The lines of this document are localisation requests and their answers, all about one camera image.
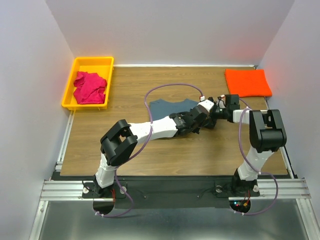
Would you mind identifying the folded orange t-shirt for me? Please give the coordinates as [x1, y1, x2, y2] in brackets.
[225, 69, 273, 98]

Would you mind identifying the magenta t-shirt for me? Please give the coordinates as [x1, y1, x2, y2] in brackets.
[73, 71, 107, 105]

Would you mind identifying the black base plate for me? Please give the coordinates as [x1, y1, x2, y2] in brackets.
[82, 175, 260, 210]

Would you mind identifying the grey-blue t-shirt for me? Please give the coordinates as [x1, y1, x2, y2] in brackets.
[149, 98, 198, 121]

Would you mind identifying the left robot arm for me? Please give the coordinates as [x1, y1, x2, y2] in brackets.
[93, 100, 214, 197]

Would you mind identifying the yellow plastic bin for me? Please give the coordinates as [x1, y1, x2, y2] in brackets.
[61, 56, 114, 111]

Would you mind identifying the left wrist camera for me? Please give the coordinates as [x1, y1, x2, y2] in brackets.
[197, 99, 215, 115]

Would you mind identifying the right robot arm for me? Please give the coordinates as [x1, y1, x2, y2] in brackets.
[205, 94, 287, 194]

